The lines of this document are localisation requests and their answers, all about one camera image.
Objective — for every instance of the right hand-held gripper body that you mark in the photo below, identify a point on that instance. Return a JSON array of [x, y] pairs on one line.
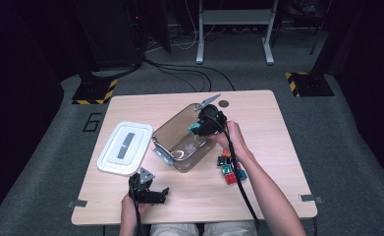
[[214, 119]]

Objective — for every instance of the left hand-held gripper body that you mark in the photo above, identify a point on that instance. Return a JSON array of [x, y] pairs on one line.
[[139, 190]]

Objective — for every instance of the clear brown storage box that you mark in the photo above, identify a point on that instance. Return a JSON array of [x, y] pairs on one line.
[[176, 131]]

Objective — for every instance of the orange toy brick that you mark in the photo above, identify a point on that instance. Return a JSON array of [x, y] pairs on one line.
[[226, 152]]

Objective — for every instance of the black toy brick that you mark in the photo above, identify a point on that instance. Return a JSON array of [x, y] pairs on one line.
[[222, 160]]

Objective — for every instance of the red toy brick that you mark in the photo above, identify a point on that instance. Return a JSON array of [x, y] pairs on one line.
[[230, 178]]

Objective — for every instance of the blue toy brick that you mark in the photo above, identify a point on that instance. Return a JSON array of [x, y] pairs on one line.
[[243, 175]]

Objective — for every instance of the person's left hand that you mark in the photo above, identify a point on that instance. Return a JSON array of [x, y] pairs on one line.
[[132, 211]]

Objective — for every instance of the person's right hand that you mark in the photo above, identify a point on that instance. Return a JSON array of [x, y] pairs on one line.
[[233, 141]]

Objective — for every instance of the dark round table grommet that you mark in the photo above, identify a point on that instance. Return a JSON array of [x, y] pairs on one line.
[[224, 104]]

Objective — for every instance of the person's pale trousers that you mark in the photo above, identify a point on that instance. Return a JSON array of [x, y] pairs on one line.
[[179, 230]]

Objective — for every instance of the grey tape strip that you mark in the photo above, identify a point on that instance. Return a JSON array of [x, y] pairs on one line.
[[77, 203], [310, 198]]

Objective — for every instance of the black stand base hazard stripes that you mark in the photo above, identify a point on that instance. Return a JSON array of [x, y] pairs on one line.
[[310, 84], [93, 90]]

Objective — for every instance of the black equipment cabinet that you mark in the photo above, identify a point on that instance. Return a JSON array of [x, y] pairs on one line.
[[114, 36]]

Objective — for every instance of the dark curtain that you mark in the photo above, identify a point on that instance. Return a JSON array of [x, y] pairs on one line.
[[369, 82], [16, 98]]

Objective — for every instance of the white metal desk frame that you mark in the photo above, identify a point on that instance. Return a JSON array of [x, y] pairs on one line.
[[235, 16]]

